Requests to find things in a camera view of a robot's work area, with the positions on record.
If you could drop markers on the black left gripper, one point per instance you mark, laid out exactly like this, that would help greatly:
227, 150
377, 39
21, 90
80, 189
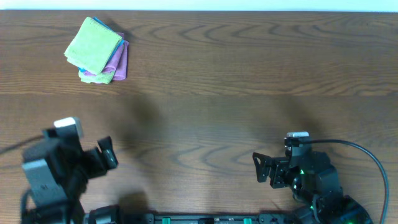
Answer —
96, 158

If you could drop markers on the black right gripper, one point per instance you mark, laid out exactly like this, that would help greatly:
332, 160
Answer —
274, 171

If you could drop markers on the light green microfiber cloth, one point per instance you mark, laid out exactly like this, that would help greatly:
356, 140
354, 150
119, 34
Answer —
93, 46

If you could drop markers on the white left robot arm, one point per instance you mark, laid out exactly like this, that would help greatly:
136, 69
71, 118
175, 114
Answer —
58, 171

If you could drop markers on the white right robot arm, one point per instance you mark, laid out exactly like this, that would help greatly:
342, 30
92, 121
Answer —
314, 182

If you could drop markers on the green folded cloth in stack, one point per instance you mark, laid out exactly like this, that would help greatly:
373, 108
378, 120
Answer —
102, 78

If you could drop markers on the pink folded cloth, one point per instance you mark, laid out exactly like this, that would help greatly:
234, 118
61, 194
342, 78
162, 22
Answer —
121, 71

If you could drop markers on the blue folded cloth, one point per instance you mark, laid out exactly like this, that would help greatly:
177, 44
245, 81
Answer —
119, 45

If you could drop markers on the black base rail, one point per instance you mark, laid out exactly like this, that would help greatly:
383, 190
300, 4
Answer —
115, 215

